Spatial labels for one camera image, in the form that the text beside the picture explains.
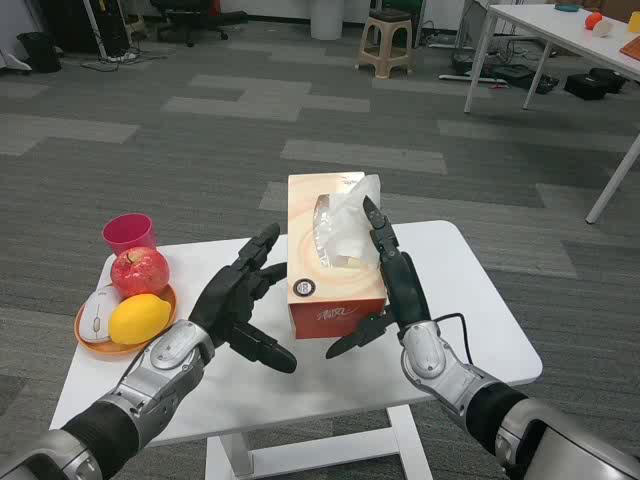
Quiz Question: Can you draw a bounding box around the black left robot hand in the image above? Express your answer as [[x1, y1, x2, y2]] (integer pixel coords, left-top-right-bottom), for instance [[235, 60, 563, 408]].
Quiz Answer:
[[187, 222, 298, 374]]

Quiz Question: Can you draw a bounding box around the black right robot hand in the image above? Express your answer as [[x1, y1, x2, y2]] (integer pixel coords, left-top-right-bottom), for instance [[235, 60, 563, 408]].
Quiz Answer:
[[325, 195, 432, 360]]

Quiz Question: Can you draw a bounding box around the white tissue sheet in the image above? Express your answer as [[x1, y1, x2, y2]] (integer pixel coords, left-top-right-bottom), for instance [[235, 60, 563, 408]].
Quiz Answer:
[[312, 173, 384, 266]]

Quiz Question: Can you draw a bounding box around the orange beige tissue box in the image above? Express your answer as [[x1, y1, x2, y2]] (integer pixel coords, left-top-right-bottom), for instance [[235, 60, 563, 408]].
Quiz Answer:
[[285, 172, 389, 341]]

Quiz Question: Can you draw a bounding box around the red apple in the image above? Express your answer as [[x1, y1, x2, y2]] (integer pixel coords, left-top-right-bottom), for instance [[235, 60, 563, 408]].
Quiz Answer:
[[110, 246, 171, 300]]

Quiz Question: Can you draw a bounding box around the yellow lemon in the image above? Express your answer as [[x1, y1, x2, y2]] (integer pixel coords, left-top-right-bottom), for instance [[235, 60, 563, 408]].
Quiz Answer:
[[108, 293, 174, 346]]

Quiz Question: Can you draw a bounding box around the pink plastic cup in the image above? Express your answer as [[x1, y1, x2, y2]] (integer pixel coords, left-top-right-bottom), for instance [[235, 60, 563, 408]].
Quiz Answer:
[[102, 213, 158, 257]]

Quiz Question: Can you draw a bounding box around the white computer mouse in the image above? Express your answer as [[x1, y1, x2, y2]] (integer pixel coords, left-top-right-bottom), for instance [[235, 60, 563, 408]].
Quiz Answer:
[[81, 283, 124, 344]]

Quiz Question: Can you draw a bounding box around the orange round plate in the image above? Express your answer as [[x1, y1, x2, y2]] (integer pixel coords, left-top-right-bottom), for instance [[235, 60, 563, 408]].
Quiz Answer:
[[73, 282, 178, 357]]

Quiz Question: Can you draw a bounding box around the black flat case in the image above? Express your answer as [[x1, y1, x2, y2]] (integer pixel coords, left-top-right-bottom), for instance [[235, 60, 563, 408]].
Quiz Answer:
[[492, 63, 560, 94]]

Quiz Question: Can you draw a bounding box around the beige plastic stool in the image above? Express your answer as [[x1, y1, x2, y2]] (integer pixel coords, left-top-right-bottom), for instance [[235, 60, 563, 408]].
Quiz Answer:
[[355, 8, 417, 80]]

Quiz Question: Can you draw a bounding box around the white cylindrical bin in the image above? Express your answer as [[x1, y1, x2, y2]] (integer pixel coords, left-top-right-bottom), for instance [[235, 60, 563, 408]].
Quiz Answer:
[[309, 0, 344, 41]]

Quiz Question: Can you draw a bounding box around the black square bag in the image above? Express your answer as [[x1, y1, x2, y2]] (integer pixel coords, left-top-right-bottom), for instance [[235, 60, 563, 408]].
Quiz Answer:
[[563, 68, 626, 100]]

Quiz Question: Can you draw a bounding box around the white long desk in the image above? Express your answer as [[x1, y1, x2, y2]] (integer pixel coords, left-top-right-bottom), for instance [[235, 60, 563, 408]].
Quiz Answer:
[[463, 3, 640, 225]]

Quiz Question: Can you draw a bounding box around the white stand pole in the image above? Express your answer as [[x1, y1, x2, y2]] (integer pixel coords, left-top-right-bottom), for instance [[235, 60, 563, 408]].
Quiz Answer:
[[82, 0, 109, 59]]

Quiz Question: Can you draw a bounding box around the black waste bin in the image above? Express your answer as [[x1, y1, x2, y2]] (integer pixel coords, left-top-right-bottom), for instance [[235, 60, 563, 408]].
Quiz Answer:
[[16, 31, 63, 75]]

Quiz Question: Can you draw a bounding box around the white curved base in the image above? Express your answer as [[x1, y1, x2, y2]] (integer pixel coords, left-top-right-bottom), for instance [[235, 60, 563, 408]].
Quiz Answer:
[[0, 37, 32, 72]]

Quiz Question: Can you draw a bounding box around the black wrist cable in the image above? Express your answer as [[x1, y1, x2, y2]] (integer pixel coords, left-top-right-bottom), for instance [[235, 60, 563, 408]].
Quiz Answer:
[[433, 312, 482, 372]]

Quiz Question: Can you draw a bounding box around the white table frame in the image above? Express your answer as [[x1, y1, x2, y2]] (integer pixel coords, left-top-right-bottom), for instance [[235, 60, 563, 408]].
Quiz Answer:
[[204, 403, 434, 480]]

